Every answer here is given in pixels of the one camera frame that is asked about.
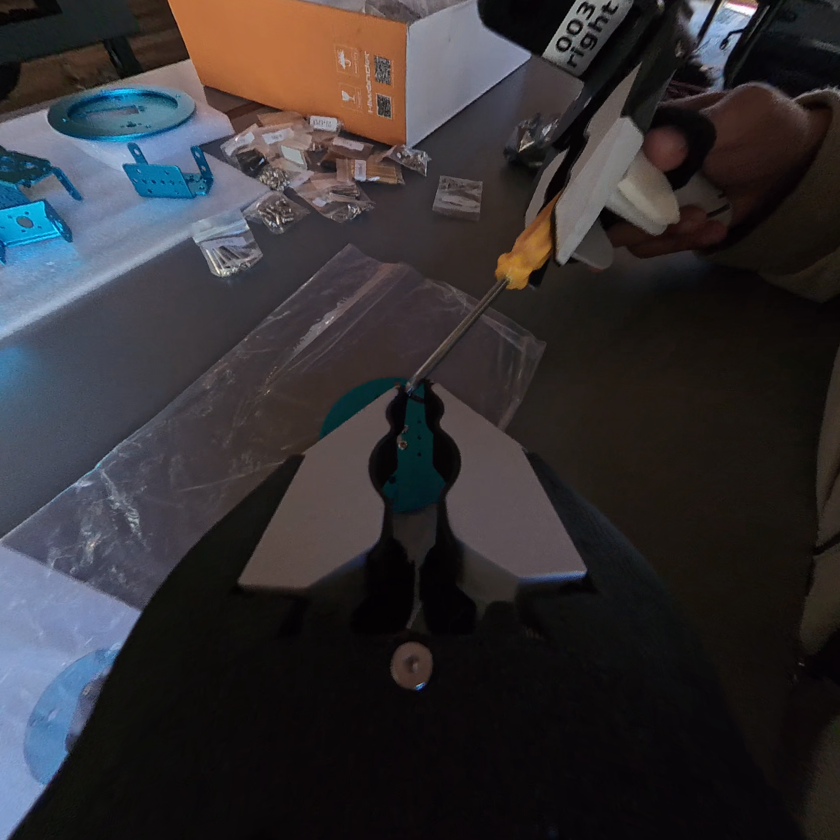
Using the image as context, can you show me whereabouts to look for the clear plastic bag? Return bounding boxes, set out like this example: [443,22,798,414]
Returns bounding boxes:
[0,244,547,611]

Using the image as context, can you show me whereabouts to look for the orange cardboard box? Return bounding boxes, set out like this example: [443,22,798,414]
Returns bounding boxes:
[167,0,532,147]

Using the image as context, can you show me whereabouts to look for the dark parts bag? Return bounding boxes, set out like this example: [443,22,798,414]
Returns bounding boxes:
[504,113,560,169]

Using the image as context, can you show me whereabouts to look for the white foam sheet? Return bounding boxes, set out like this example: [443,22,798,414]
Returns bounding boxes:
[0,59,273,342]

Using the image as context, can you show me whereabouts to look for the pile of small parts bags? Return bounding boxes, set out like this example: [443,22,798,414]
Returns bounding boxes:
[220,108,431,224]

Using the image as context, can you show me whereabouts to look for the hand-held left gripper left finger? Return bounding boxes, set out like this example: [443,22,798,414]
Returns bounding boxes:
[236,386,421,595]

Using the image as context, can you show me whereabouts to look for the person's beige jacket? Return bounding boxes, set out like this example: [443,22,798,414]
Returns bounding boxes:
[795,308,840,664]

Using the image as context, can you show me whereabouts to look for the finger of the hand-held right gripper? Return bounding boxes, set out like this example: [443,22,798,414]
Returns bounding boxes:
[524,147,580,228]
[527,64,648,287]

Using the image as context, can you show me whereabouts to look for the blue metal ring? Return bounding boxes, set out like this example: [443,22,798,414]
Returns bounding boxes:
[47,87,198,144]

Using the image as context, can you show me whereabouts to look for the square bag of tiny screws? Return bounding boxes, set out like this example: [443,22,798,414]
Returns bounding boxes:
[432,175,484,222]

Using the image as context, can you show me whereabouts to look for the bag of short silver screws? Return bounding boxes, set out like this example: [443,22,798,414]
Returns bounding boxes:
[241,192,311,235]

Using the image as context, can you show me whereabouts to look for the person's right forearm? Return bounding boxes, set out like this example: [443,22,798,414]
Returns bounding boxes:
[712,87,840,304]

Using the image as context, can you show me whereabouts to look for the bag of long screws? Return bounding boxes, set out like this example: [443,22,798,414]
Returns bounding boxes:
[192,210,265,278]

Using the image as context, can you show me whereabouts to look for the teal round metal plate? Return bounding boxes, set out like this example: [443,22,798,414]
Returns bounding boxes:
[319,377,460,513]

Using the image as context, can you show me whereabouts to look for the blue U-shaped bracket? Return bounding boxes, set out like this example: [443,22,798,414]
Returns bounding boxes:
[122,142,218,200]

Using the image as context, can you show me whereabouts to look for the person's right hand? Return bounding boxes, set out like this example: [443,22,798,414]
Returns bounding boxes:
[609,80,815,260]

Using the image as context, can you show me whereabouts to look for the assembly guide booklet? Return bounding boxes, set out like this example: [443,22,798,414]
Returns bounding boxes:
[0,545,142,821]

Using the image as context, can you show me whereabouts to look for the grey desk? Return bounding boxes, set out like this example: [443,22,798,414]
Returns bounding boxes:
[0,59,840,788]

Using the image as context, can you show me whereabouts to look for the dark blue metal bracket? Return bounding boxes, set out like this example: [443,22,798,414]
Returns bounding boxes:
[0,146,84,202]

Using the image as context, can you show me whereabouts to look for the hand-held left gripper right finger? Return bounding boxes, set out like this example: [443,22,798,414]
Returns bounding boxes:
[423,381,588,588]

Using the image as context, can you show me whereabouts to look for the yellow handled screwdriver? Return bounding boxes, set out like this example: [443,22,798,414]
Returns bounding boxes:
[402,196,560,396]

